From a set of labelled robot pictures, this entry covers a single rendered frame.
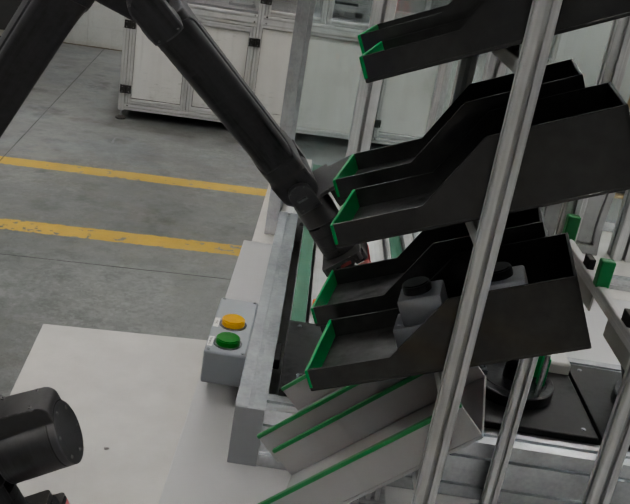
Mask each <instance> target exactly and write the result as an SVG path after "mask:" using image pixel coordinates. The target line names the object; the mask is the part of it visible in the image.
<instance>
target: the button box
mask: <svg viewBox="0 0 630 504"><path fill-rule="evenodd" d="M257 309H258V303H256V302H254V303H253V302H247V301H241V300H235V299H228V298H221V301H220V304H219V307H218V310H217V313H216V316H215V319H214V322H213V325H212V328H211V331H210V334H209V337H208V340H207V343H206V346H205V349H204V352H203V361H202V369H201V377H200V380H201V381H202V382H208V383H215V384H221V385H228V386H234V387H239V386H240V381H241V377H242V373H243V368H244V364H245V360H246V356H247V351H248V347H249V343H250V338H251V334H252V330H253V326H254V321H255V317H256V313H257ZM227 314H237V315H240V316H242V317H243V318H244V319H245V326H244V327H243V328H241V329H230V328H227V327H225V326H223V325H222V318H223V316H225V315H227ZM222 332H231V333H235V334H237V335H238V336H239V337H240V345H239V346H238V347H236V348H224V347H221V346H219V345H218V344H217V343H216V336H217V335H218V334H220V333H222Z"/></svg>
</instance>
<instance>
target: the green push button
mask: <svg viewBox="0 0 630 504"><path fill-rule="evenodd" d="M216 343H217V344H218V345H219V346H221V347H224V348H236V347H238V346H239V345H240V337H239V336H238V335H237V334H235V333H231V332H222V333H220V334H218V335H217V336H216Z"/></svg>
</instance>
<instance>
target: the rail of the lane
mask: <svg viewBox="0 0 630 504"><path fill-rule="evenodd" d="M287 214H288V212H282V211H280V214H279V219H278V223H277V227H276V231H275V236H274V240H273V244H272V249H271V253H270V257H269V261H268V266H267V270H266V274H265V279H264V283H263V287H262V291H261V296H260V300H259V304H258V309H257V313H256V317H255V321H254V326H253V330H252V334H251V338H250V343H249V347H248V351H247V356H246V360H245V364H244V368H243V373H242V377H241V381H240V386H239V390H238V394H237V398H236V403H235V408H234V415H233V422H232V429H231V436H230V443H229V450H228V457H227V462H229V463H235V464H242V465H248V466H255V467H256V466H257V460H258V454H259V447H260V441H261V440H260V439H258V438H257V435H258V434H259V433H261V432H262V428H263V422H264V415H265V409H266V403H267V397H268V394H269V389H270V383H271V377H272V371H273V369H279V363H280V357H281V351H282V343H277V341H278V335H279V329H280V323H281V317H282V312H283V306H284V300H285V294H286V288H287V282H288V276H289V270H290V264H291V258H292V252H293V246H294V239H295V233H296V227H297V220H298V214H294V213H291V215H287Z"/></svg>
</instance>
